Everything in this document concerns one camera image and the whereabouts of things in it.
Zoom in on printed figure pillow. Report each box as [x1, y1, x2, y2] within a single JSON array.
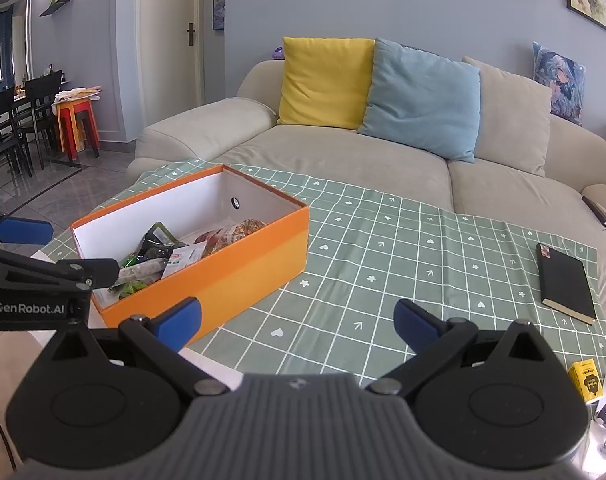
[[533, 41, 587, 126]]

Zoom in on black notebook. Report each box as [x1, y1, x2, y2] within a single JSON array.
[[536, 242, 598, 326]]

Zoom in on light blue pillow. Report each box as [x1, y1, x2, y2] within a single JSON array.
[[357, 37, 482, 163]]

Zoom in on wall shelf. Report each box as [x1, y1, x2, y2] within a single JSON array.
[[38, 0, 75, 18]]

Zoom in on beige back cushion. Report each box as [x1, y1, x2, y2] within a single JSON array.
[[461, 56, 552, 177]]

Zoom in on yellow stool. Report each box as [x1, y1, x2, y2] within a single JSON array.
[[69, 106, 93, 152]]

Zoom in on dark slim book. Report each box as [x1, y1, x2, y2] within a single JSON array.
[[582, 195, 606, 247]]

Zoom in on dark olive snack packet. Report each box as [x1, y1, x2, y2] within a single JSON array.
[[142, 221, 180, 257]]

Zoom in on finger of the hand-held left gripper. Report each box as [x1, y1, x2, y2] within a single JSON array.
[[0, 211, 54, 246], [0, 245, 121, 292]]

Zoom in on orange cardboard box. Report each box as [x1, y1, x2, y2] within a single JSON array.
[[70, 163, 311, 328]]

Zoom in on green checked tablecloth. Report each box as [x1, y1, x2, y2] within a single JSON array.
[[38, 158, 606, 396]]

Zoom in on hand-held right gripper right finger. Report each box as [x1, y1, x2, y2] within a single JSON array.
[[365, 298, 570, 396]]

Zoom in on red dried meat packet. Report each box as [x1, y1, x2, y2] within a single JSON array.
[[193, 229, 229, 257]]

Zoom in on clear packet brown snack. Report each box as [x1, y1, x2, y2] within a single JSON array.
[[116, 258, 170, 283]]

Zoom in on white door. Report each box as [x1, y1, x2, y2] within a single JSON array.
[[137, 0, 205, 128]]

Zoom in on yellow pillow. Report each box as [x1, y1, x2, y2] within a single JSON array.
[[277, 36, 376, 131]]

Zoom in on beige sofa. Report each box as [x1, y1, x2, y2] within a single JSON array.
[[127, 55, 606, 348]]

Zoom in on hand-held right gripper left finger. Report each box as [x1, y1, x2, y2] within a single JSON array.
[[33, 296, 230, 397]]

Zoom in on person's beige pants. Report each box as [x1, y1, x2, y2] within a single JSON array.
[[0, 330, 51, 468]]

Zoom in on peanut snack packet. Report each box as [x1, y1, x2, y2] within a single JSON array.
[[218, 218, 270, 248]]

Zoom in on small yellow box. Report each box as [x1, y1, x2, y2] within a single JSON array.
[[568, 359, 604, 406]]

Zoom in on red stool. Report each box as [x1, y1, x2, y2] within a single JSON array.
[[57, 100, 102, 163]]

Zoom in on white red-striped snack packet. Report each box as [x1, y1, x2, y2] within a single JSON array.
[[160, 242, 208, 281]]

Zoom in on white cloth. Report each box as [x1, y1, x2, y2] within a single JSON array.
[[52, 87, 105, 107]]

